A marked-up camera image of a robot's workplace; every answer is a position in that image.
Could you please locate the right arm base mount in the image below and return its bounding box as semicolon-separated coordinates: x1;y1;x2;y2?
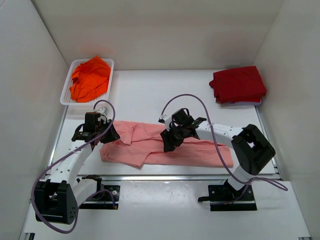
197;184;258;212

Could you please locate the folded red t shirt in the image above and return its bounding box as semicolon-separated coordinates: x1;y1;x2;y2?
209;66;267;104

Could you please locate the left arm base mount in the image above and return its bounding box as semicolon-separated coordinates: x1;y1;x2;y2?
77;175;121;210

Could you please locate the purple cable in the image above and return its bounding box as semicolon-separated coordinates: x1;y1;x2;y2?
30;99;116;234
161;93;289;206

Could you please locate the orange t shirt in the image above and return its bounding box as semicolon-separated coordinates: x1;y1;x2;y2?
69;56;111;103

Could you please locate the white tray under red shirt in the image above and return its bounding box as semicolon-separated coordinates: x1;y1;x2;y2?
225;100;262;106

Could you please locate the aluminium table rail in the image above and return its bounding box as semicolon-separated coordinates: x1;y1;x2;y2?
76;174;230;181

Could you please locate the pink polo shirt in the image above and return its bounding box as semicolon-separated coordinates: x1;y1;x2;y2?
100;120;223;169

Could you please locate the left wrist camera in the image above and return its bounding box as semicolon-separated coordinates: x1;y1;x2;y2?
94;107;109;116

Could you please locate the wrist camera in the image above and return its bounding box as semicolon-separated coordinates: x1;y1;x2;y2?
158;114;173;131
94;107;109;116

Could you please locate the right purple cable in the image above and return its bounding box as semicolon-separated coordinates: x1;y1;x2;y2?
161;93;289;206

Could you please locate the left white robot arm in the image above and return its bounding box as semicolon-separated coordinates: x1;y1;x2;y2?
33;107;120;225

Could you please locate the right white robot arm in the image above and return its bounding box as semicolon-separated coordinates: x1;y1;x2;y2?
158;108;276;200

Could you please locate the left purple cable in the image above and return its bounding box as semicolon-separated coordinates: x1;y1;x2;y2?
30;99;116;234

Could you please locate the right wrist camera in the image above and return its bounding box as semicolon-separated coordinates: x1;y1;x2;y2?
158;114;173;131

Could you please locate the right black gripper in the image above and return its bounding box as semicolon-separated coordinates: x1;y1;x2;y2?
160;125;187;153

